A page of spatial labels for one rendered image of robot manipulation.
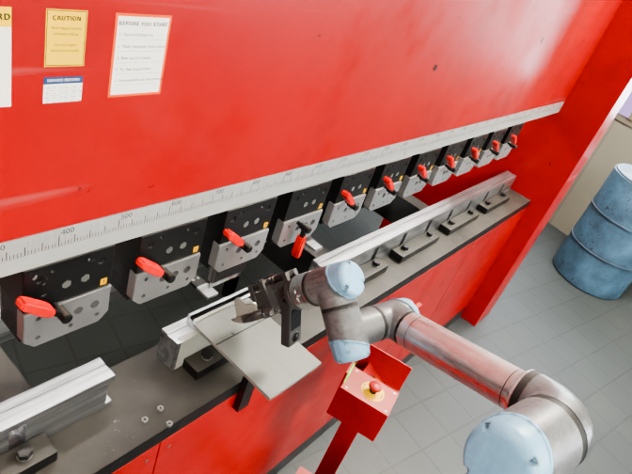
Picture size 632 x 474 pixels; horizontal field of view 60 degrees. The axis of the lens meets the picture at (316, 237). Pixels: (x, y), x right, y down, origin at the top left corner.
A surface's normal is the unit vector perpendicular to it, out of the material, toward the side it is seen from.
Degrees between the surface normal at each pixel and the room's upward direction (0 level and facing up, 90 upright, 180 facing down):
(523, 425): 15
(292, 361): 0
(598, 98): 90
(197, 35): 90
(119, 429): 0
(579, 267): 90
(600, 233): 90
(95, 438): 0
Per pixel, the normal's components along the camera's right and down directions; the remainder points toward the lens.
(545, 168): -0.62, 0.25
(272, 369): 0.29, -0.80
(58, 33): 0.73, 0.55
